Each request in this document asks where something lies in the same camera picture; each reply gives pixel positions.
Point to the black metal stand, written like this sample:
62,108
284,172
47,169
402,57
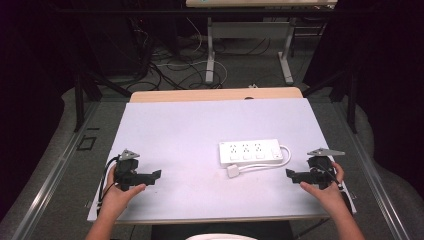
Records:
80,100
351,100

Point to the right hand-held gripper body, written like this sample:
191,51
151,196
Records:
321,170

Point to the black floor socket hatch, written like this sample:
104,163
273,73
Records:
86,143

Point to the person's white shirt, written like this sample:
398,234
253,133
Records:
220,237

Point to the white power plug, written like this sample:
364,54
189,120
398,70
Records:
233,171

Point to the person's right hand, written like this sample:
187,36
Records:
330,196

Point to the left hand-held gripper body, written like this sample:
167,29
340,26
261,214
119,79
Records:
126,166

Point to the white table mat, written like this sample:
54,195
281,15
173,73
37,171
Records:
186,140

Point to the metal floor rail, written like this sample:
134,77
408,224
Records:
50,181
373,166

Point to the wooden table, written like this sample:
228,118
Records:
213,94

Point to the person's left hand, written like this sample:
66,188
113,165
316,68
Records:
115,198

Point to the white desk with metal legs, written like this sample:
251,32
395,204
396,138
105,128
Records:
246,30

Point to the person's dark pants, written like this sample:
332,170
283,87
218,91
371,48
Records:
273,231

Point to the white power strip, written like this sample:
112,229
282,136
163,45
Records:
248,152

